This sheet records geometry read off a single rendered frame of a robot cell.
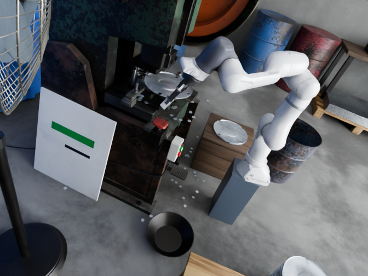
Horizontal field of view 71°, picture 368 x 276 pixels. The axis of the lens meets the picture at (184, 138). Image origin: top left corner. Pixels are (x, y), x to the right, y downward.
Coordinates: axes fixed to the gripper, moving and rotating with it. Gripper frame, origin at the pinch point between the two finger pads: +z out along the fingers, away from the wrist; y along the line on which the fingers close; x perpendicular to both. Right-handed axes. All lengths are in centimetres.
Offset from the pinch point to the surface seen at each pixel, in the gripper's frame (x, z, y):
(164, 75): 13.0, 16.1, 40.9
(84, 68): 42.1, 25.6, 5.2
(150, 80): 15.6, 17.4, 28.8
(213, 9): 19, -23, 69
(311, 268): -119, 9, -1
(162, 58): 17.6, -0.4, 25.1
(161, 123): -5.4, 10.3, -0.8
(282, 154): -96, 16, 87
